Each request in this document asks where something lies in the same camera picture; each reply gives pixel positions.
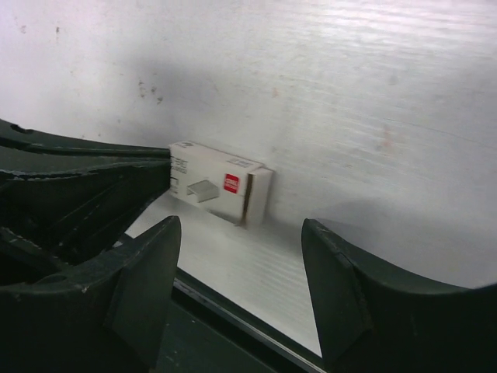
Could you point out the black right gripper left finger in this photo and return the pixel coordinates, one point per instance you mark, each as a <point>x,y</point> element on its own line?
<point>107,314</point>

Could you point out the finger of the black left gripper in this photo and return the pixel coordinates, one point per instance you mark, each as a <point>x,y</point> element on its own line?
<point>58,222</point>
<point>29,140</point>

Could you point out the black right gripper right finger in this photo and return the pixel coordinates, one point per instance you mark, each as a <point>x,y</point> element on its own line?
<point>372,316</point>

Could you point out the red white staple box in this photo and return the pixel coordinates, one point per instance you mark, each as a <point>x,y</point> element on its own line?
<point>225,185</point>

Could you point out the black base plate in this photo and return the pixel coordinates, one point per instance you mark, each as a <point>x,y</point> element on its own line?
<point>206,332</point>

